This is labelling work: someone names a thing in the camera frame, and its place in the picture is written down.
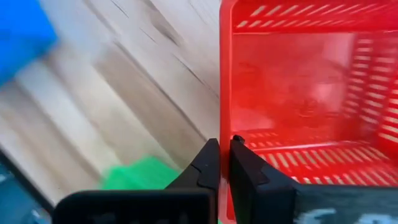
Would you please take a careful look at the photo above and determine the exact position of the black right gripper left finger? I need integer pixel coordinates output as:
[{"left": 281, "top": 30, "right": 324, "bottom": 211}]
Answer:
[{"left": 52, "top": 138, "right": 221, "bottom": 224}]

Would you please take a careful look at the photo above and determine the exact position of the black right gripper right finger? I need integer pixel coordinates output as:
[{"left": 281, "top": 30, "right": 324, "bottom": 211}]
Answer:
[{"left": 229, "top": 134, "right": 398, "bottom": 224}]

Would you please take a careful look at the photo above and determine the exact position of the green plastic basket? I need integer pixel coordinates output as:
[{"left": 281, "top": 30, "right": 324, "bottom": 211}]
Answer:
[{"left": 99, "top": 154, "right": 183, "bottom": 191}]

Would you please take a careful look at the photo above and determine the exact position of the red plastic basket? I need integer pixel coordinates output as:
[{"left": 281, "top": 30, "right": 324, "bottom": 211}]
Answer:
[{"left": 217, "top": 0, "right": 398, "bottom": 222}]

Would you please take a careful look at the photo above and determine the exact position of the blue plastic basket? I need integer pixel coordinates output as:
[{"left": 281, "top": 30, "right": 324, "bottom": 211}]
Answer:
[{"left": 0, "top": 0, "right": 59, "bottom": 88}]

